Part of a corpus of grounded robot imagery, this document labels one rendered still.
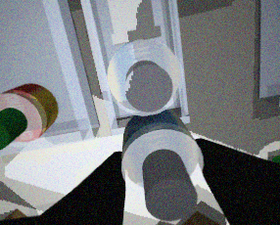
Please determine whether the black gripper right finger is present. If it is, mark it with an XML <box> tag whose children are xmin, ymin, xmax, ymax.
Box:
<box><xmin>195</xmin><ymin>138</ymin><xmax>280</xmax><ymax>225</ymax></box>

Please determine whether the pale grey flat bar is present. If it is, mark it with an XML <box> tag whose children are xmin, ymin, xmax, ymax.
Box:
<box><xmin>111</xmin><ymin>108</ymin><xmax>190</xmax><ymax>136</ymax></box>

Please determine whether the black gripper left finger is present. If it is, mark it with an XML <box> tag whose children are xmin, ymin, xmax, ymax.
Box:
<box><xmin>0</xmin><ymin>151</ymin><xmax>125</xmax><ymax>225</ymax></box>

